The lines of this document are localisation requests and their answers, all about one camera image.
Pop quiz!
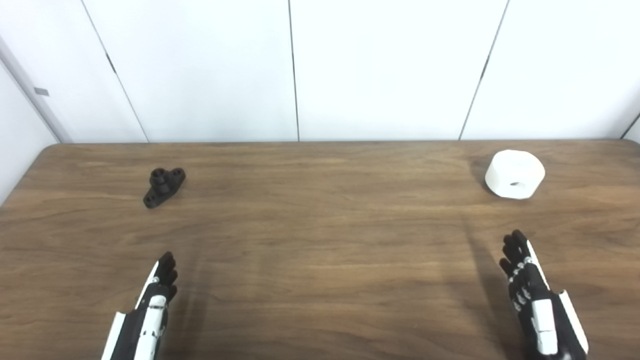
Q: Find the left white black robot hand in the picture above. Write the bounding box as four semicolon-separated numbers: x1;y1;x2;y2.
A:
101;251;179;360

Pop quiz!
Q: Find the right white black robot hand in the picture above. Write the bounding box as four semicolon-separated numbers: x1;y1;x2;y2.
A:
499;229;589;360

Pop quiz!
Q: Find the black plastic holder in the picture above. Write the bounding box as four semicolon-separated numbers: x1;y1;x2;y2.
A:
143;167;187;209

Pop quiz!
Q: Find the round white plastic piece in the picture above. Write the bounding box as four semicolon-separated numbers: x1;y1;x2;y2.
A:
484;149;546;200

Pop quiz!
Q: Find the gray wall corner post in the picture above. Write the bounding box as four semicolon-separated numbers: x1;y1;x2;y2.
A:
0;37;74;144

